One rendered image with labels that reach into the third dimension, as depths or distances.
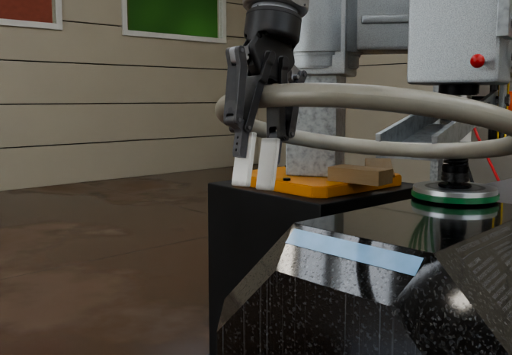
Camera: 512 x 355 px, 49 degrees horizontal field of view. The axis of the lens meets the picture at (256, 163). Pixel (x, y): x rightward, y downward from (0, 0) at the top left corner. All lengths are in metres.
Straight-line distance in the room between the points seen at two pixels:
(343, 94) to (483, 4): 0.82
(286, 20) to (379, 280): 0.51
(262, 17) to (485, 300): 0.62
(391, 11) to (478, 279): 1.22
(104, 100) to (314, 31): 5.74
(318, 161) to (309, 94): 1.39
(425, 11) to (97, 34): 6.34
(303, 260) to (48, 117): 6.27
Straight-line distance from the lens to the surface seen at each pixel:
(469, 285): 1.05
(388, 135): 1.18
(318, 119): 2.06
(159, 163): 8.00
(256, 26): 0.74
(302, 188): 1.89
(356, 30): 2.08
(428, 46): 1.48
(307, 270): 1.12
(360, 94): 0.68
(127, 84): 7.71
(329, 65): 2.02
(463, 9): 1.47
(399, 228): 1.20
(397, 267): 1.03
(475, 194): 1.48
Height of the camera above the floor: 1.07
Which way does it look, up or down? 7 degrees down
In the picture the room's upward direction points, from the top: straight up
